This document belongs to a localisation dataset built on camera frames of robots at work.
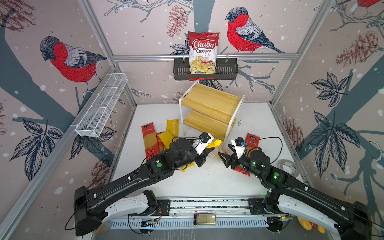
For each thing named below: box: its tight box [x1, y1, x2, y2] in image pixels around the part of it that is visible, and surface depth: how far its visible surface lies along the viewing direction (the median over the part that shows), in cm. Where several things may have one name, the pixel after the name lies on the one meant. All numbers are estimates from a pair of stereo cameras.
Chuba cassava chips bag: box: [188, 31, 220, 75], surface depth 87 cm
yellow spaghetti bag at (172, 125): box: [166, 119, 180, 137], surface depth 108 cm
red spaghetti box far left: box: [141, 122, 160, 161], surface depth 100 cm
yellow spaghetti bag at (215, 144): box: [206, 139, 222, 149], surface depth 63 cm
